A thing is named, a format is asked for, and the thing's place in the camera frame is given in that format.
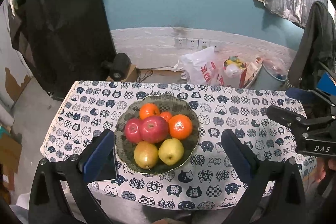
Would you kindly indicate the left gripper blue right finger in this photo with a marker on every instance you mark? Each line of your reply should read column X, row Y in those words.
column 239, row 154

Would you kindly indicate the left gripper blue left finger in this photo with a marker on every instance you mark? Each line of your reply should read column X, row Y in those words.
column 98, row 162

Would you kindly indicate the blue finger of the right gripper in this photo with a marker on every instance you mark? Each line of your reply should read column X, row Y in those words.
column 291, row 120
column 310, row 96

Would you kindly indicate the red apple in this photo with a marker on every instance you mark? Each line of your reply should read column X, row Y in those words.
column 154, row 129
column 132, row 130

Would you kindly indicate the yellow green pear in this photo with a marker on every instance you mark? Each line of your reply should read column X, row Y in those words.
column 146, row 155

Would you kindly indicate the large orange front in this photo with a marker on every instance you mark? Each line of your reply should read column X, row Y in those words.
column 148, row 110

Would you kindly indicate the small orange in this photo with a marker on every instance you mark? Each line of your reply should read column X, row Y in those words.
column 166, row 115

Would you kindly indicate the green glass plate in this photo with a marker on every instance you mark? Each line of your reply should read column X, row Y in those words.
column 165, row 102

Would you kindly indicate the right hand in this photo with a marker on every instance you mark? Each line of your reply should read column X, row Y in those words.
column 323, row 165

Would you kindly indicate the blue chair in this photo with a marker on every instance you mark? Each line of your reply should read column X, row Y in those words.
column 327, row 84

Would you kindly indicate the grey hanging jacket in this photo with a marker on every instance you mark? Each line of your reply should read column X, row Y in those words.
column 316, row 49

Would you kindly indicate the grey blue waste bin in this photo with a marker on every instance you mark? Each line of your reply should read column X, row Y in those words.
column 268, row 79

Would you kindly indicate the white paper packages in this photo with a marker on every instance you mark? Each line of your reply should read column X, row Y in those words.
column 250, row 73

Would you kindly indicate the black speaker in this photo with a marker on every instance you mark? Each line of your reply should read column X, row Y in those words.
column 119, row 67

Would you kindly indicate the red paper bag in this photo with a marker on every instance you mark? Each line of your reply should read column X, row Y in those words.
column 234, row 72

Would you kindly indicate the white plastic bag red print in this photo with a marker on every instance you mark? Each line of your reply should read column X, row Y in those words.
column 200, row 68

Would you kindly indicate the black hanging cloth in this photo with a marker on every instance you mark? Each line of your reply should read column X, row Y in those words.
column 62, row 41

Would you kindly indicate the white wall sockets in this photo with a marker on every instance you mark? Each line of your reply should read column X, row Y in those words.
column 197, row 44

